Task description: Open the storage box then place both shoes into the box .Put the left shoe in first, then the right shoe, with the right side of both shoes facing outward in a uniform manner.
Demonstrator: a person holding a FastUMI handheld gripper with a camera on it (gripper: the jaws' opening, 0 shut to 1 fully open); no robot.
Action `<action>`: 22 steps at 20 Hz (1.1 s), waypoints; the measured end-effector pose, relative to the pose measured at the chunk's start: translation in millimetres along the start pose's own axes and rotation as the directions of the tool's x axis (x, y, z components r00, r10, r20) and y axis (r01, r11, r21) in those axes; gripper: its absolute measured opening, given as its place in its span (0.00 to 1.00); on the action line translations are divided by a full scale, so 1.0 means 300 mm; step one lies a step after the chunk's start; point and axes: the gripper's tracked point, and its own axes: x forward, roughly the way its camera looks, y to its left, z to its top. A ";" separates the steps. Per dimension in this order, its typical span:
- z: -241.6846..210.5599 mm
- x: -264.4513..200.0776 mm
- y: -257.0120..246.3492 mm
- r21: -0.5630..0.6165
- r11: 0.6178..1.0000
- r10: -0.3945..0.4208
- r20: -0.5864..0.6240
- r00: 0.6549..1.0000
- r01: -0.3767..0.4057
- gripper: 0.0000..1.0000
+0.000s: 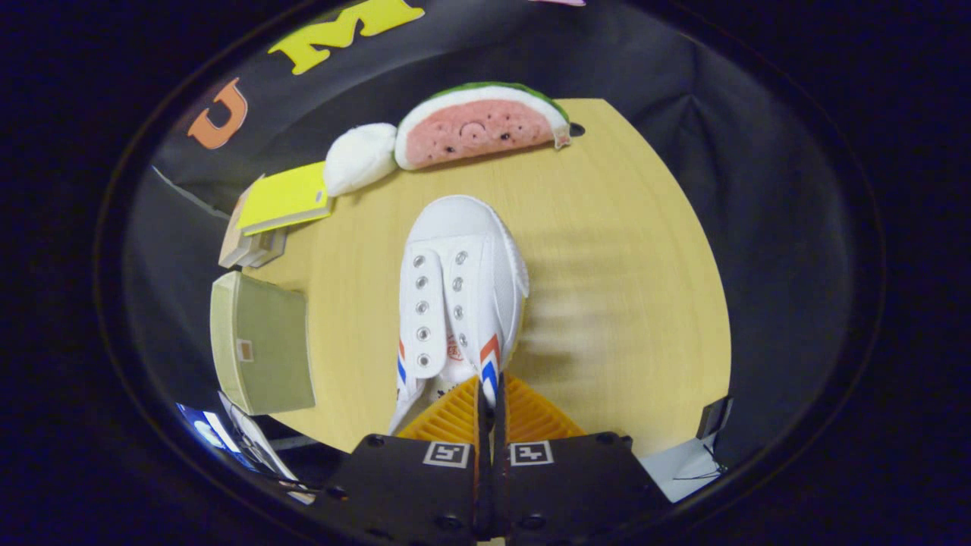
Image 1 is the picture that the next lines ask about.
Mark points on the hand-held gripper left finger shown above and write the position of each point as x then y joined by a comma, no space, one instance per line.
410,493

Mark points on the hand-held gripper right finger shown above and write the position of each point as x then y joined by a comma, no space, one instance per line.
576,493

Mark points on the pale green fabric storage box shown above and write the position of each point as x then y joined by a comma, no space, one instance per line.
265,349

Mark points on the white canvas shoe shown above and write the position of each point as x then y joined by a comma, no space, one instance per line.
463,227

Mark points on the white flat panel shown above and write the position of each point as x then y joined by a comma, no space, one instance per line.
679,466

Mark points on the small black block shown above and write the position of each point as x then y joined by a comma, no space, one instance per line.
715,417

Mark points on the white printed sheet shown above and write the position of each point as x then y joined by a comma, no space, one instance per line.
258,440

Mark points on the tablet with blue screen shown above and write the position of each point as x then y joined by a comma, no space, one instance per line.
208,432

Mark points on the grey book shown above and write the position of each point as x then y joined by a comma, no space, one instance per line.
265,249

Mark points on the yellow book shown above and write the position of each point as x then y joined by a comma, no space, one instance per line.
284,197

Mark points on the white plush toy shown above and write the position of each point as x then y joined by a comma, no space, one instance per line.
360,159

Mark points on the watermelon slice plush toy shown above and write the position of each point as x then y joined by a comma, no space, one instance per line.
478,129

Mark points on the black backdrop cloth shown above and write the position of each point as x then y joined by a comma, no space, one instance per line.
683,68

